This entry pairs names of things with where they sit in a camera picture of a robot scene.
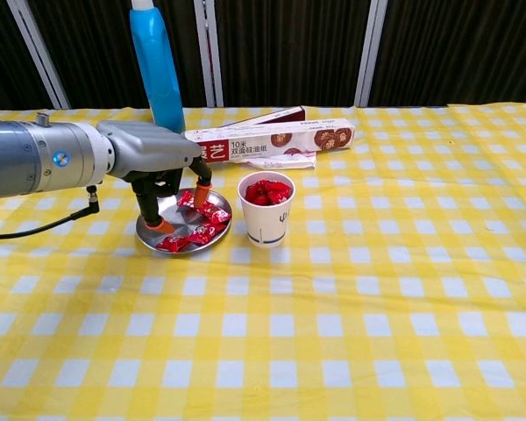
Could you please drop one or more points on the yellow white checked tablecloth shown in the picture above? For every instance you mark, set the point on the yellow white checked tablecloth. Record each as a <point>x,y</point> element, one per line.
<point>333,307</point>

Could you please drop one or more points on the white red baking paper box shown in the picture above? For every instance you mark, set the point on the white red baking paper box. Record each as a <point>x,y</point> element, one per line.
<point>289,138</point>

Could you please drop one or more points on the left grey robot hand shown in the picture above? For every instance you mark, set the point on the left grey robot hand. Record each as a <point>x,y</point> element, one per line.
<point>149,147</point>

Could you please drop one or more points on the black pleated curtain panel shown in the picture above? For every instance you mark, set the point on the black pleated curtain panel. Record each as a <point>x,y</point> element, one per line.
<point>289,52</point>
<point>4,52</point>
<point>464,52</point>
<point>101,52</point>

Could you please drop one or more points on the blue plastic bottle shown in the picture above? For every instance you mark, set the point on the blue plastic bottle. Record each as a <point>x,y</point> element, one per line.
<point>158,66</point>

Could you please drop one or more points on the red candy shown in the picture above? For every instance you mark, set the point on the red candy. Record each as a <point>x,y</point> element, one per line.
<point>187,200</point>
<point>260,193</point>
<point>212,213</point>
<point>201,234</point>
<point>281,193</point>
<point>171,243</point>

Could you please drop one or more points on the white paper cup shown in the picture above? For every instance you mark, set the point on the white paper cup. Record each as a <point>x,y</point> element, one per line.
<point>265,223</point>

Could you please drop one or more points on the white metal frame post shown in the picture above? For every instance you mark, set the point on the white metal frame post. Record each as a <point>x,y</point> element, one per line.
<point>370,52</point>
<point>39,52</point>
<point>209,52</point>

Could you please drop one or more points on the long dark red box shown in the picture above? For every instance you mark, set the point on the long dark red box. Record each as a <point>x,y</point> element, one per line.
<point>285,115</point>

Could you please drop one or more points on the crumpled white pink wrapper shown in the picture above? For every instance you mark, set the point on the crumpled white pink wrapper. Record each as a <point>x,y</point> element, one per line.
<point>285,163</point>

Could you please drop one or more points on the round metal plate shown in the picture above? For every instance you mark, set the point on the round metal plate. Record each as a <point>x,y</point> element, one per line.
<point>184,221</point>

